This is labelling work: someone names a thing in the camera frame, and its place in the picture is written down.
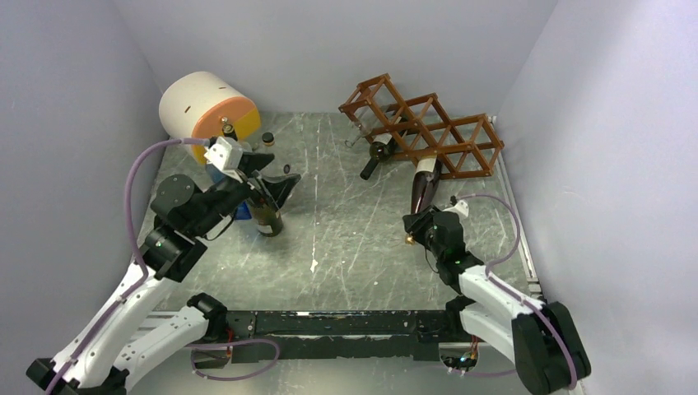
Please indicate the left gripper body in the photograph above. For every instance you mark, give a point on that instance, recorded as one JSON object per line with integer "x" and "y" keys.
{"x": 246, "y": 188}

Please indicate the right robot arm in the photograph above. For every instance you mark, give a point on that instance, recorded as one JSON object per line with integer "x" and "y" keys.
{"x": 541, "y": 340}

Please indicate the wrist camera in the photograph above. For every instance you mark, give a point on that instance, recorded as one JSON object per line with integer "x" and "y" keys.
{"x": 459, "y": 207}
{"x": 224, "y": 153}

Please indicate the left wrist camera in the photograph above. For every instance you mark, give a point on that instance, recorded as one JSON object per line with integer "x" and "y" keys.
{"x": 224, "y": 153}

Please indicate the green wine bottle black cap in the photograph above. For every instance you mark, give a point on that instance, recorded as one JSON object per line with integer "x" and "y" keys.
{"x": 381, "y": 149}

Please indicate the white orange bread box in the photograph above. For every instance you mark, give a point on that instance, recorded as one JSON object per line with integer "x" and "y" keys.
{"x": 198, "y": 104}

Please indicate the round clear glass bottle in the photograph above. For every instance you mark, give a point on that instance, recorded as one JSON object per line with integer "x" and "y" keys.
{"x": 267, "y": 143}

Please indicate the blue glass bottle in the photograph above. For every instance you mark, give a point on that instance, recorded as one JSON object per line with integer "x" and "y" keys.
{"x": 242, "y": 212}

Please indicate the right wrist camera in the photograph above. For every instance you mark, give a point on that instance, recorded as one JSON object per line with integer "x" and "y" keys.
{"x": 459, "y": 207}

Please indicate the square clear whisky bottle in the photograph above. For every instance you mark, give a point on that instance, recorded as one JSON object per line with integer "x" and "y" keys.
{"x": 228, "y": 130}

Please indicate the wooden wine rack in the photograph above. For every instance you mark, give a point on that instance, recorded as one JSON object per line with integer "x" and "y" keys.
{"x": 468, "y": 146}

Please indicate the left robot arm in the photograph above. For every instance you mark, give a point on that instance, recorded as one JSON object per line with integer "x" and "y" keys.
{"x": 107, "y": 356}

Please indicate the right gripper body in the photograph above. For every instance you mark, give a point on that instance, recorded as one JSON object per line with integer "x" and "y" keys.
{"x": 425, "y": 238}

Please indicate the dark bottle gold cap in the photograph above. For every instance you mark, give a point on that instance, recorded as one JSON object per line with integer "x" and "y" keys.
{"x": 425, "y": 183}

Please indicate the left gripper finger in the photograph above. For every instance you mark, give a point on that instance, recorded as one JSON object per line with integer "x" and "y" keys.
{"x": 252, "y": 162}
{"x": 279, "y": 188}

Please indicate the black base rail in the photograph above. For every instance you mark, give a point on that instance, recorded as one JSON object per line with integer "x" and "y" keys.
{"x": 295, "y": 335}

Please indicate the green wine bottle silver cap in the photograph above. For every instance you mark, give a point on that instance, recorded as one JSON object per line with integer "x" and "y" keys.
{"x": 265, "y": 213}

